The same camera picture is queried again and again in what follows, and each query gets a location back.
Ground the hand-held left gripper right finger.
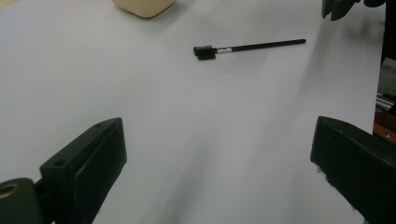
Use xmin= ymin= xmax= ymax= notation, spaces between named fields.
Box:
xmin=309 ymin=115 xmax=396 ymax=224

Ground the black eyebrow comb brush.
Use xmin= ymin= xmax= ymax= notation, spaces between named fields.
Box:
xmin=192 ymin=38 xmax=307 ymax=62

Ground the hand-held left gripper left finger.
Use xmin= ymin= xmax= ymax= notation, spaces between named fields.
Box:
xmin=38 ymin=117 xmax=128 ymax=224

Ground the cream square ceramic cup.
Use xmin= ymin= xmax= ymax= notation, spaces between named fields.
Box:
xmin=111 ymin=0 xmax=177 ymax=19

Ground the wooden board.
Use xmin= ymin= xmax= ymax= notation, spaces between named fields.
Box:
xmin=373 ymin=110 xmax=396 ymax=147

